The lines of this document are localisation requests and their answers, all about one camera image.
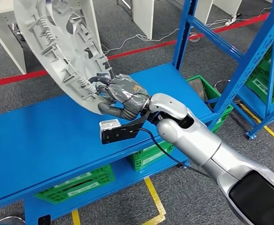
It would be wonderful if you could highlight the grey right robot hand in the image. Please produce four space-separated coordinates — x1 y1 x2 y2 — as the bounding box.
89 74 151 121

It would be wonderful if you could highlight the blue steel shelf rack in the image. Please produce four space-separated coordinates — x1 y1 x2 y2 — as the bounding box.
0 0 274 225
232 28 274 140

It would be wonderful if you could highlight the green plastic crate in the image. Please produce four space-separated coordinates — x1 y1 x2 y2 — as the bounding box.
245 46 274 105
186 74 234 134
128 141 174 172
33 165 115 205

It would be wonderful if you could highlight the white desk side panel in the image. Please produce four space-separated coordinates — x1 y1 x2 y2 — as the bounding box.
132 0 155 40

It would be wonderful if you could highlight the grey plastic sheet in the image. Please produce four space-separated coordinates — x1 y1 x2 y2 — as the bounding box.
189 78 208 102

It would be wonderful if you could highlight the white desk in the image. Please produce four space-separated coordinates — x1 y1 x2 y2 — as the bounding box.
194 0 242 25
0 0 102 75

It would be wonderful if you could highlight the white power strip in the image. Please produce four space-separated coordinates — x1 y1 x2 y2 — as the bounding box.
225 13 241 26

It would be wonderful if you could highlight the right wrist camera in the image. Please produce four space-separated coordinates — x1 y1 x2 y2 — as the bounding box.
99 113 150 145

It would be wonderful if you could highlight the white floor cable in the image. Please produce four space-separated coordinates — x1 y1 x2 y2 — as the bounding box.
100 18 229 55

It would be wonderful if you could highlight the black camera cable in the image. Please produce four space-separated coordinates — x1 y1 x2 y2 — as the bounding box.
139 127 212 179

